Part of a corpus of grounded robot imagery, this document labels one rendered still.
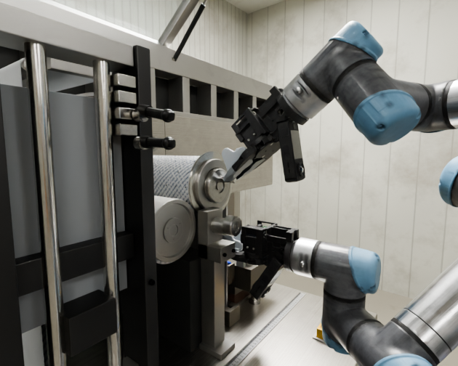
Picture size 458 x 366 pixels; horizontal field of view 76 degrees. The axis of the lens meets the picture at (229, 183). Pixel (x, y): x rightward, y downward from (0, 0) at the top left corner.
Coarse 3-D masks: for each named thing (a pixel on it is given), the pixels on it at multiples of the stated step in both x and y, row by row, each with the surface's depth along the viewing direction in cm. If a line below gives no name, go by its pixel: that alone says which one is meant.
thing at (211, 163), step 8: (208, 160) 62; (216, 160) 63; (200, 168) 60; (208, 168) 61; (224, 168) 66; (200, 176) 59; (200, 184) 60; (200, 192) 60; (200, 200) 60; (208, 200) 62; (224, 200) 67
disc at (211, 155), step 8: (208, 152) 62; (216, 152) 64; (200, 160) 60; (192, 168) 59; (192, 176) 59; (192, 184) 59; (192, 192) 59; (192, 200) 59; (200, 208) 61; (224, 208) 68
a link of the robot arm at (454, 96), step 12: (420, 84) 44; (432, 84) 46; (444, 84) 44; (456, 84) 42; (432, 96) 43; (444, 96) 43; (456, 96) 41; (432, 108) 44; (444, 108) 43; (456, 108) 42; (432, 120) 45; (444, 120) 44; (456, 120) 42; (432, 132) 50
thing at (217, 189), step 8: (216, 168) 62; (208, 176) 61; (216, 176) 62; (208, 184) 60; (216, 184) 62; (224, 184) 64; (208, 192) 60; (216, 192) 62; (224, 192) 64; (216, 200) 62
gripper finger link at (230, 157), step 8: (224, 152) 61; (232, 152) 59; (240, 152) 58; (224, 160) 61; (232, 160) 60; (248, 160) 57; (232, 168) 59; (240, 168) 58; (224, 176) 62; (232, 176) 60
